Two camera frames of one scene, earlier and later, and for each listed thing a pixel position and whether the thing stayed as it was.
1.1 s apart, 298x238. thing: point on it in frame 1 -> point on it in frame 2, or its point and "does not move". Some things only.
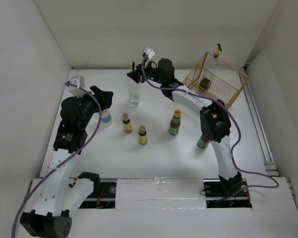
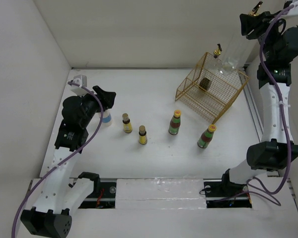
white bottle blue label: [106, 118] does not move
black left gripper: [107, 95] does not move
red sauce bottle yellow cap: [175, 123] does not move
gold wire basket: [212, 77] does not move
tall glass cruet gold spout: [133, 89] -> [239, 47]
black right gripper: [136, 75] -> [250, 23]
